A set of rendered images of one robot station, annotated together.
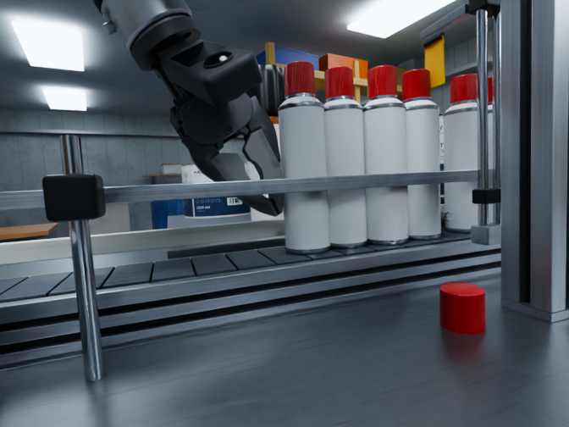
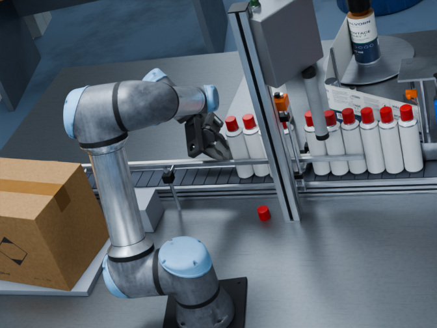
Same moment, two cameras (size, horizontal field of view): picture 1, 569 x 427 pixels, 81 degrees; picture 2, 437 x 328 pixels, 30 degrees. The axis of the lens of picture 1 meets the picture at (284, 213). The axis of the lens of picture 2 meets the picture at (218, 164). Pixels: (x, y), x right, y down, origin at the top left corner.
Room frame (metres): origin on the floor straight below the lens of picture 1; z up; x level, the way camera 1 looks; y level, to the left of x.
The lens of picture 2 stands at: (-1.10, -1.37, 2.32)
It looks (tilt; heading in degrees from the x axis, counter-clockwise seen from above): 34 degrees down; 44
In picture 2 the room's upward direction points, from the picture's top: 18 degrees counter-clockwise
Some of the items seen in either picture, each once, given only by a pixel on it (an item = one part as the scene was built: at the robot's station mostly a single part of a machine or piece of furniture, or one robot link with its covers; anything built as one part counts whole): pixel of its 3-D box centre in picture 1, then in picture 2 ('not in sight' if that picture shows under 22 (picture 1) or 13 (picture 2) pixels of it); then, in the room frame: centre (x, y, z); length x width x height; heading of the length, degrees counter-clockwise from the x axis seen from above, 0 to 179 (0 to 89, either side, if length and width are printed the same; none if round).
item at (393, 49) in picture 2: not in sight; (368, 60); (1.04, -0.11, 0.89); 0.31 x 0.31 x 0.01
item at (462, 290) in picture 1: (461, 306); (263, 213); (0.27, -0.14, 0.85); 0.03 x 0.03 x 0.03
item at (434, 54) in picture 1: (434, 62); not in sight; (0.42, -0.19, 1.09); 0.03 x 0.01 x 0.06; 19
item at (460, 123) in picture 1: (464, 155); (317, 142); (0.46, -0.25, 0.98); 0.05 x 0.05 x 0.20
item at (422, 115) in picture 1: (417, 156); (289, 144); (0.43, -0.17, 0.98); 0.05 x 0.05 x 0.20
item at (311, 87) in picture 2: not in sight; (315, 104); (0.38, -0.33, 1.18); 0.04 x 0.04 x 0.21
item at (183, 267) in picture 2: not in sight; (186, 268); (-0.12, -0.20, 1.01); 0.13 x 0.12 x 0.14; 116
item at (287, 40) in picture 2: not in sight; (279, 35); (0.37, -0.27, 1.38); 0.17 x 0.10 x 0.19; 164
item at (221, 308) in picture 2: not in sight; (201, 301); (-0.12, -0.21, 0.89); 0.15 x 0.15 x 0.10
